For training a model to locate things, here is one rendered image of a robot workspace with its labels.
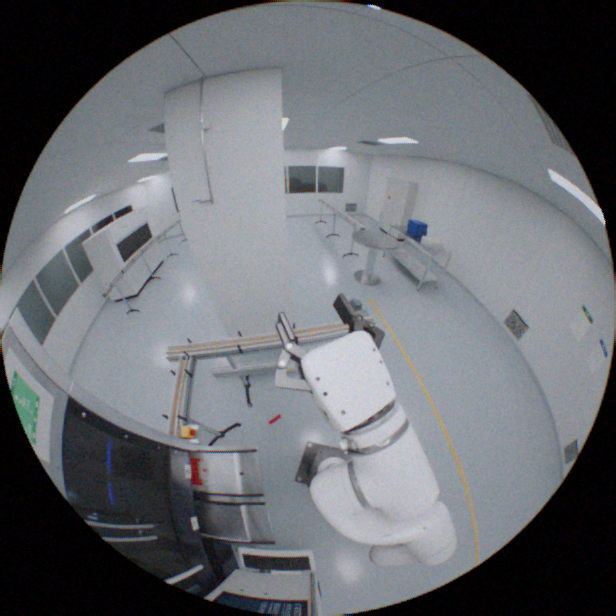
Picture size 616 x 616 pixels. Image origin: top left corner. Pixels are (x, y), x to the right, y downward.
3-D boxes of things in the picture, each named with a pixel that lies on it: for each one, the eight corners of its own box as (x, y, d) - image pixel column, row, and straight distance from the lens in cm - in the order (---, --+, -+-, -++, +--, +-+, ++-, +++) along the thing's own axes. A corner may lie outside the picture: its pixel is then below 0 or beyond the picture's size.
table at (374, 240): (356, 293, 346) (365, 248, 299) (339, 268, 416) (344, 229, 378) (395, 288, 394) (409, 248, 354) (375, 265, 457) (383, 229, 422)
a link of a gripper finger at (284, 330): (278, 373, 23) (260, 327, 25) (301, 364, 24) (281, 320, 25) (279, 368, 20) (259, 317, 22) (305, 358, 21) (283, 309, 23)
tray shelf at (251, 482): (201, 538, 156) (200, 539, 155) (190, 445, 146) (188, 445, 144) (277, 545, 139) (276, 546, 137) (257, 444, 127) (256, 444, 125)
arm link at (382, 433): (335, 449, 28) (325, 431, 27) (383, 416, 30) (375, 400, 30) (363, 465, 20) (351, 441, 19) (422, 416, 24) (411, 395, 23)
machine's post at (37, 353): (235, 458, 223) (7, 326, 76) (234, 452, 223) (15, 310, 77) (241, 457, 220) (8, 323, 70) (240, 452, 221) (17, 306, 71)
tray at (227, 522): (198, 533, 153) (195, 534, 150) (192, 500, 146) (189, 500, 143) (250, 540, 139) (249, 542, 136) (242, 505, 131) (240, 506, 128)
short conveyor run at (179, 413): (190, 443, 148) (177, 440, 135) (172, 442, 157) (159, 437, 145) (198, 361, 169) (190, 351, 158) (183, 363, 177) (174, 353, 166)
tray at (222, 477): (190, 489, 145) (187, 489, 142) (188, 452, 144) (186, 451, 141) (240, 493, 130) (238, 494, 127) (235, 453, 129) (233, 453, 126)
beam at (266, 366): (216, 378, 203) (211, 373, 194) (217, 372, 207) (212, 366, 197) (363, 354, 204) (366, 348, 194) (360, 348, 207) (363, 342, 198)
